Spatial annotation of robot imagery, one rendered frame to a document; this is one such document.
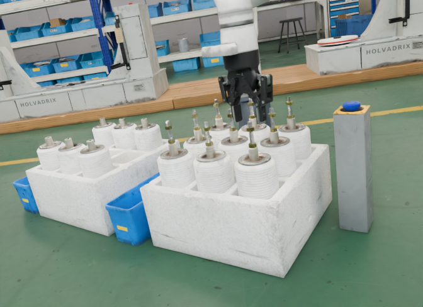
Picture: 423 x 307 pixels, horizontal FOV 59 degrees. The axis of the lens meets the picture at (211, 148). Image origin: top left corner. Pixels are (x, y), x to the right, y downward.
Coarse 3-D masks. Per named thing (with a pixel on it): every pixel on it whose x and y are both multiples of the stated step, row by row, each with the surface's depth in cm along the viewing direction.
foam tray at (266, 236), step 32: (320, 160) 101; (160, 192) 94; (192, 192) 90; (288, 192) 83; (320, 192) 102; (160, 224) 99; (192, 224) 92; (224, 224) 86; (256, 224) 81; (288, 224) 83; (224, 256) 90; (256, 256) 84; (288, 256) 84
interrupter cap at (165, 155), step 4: (180, 148) 100; (184, 148) 100; (164, 152) 100; (168, 152) 99; (180, 152) 98; (184, 152) 97; (160, 156) 97; (164, 156) 96; (168, 156) 96; (172, 156) 96; (176, 156) 95; (180, 156) 94
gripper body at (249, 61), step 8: (224, 56) 76; (232, 56) 74; (240, 56) 74; (248, 56) 74; (256, 56) 75; (224, 64) 77; (232, 64) 75; (240, 64) 74; (248, 64) 74; (256, 64) 76; (232, 72) 79; (240, 72) 78; (248, 72) 76; (256, 72) 76; (248, 80) 77; (256, 80) 76; (240, 88) 79
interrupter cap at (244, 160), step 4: (260, 152) 87; (244, 156) 87; (248, 156) 87; (260, 156) 86; (264, 156) 85; (268, 156) 84; (240, 160) 85; (244, 160) 84; (248, 160) 85; (260, 160) 83; (264, 160) 82; (268, 160) 82; (240, 164) 83; (244, 164) 82; (248, 164) 82; (252, 164) 81; (256, 164) 81; (260, 164) 81
